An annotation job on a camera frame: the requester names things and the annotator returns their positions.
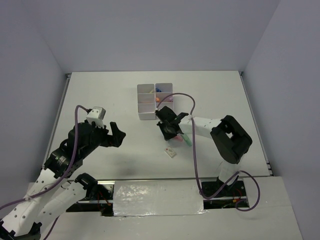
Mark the left white divided container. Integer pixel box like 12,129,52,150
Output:
137,83,156,121

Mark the purple cable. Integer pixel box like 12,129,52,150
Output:
156,93,261,213
0,104,92,240

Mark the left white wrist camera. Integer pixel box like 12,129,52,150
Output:
86,106,106,129

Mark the white eraser box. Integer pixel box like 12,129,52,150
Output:
165,146,177,158

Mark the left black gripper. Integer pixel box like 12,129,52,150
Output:
81,120,126,157

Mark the pink correction tape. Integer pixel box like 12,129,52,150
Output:
174,135,184,142

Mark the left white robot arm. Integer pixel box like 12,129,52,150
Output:
0,121,126,240

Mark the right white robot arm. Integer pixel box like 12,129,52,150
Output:
155,106,253,196

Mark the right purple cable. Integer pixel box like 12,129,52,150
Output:
156,93,261,213

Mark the silver foil panel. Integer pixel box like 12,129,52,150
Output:
113,180,205,217

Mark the pink highlighter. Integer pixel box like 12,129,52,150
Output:
167,96,174,102

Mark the green correction tape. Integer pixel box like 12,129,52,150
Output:
181,134,193,147

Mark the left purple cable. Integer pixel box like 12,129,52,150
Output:
0,104,92,240

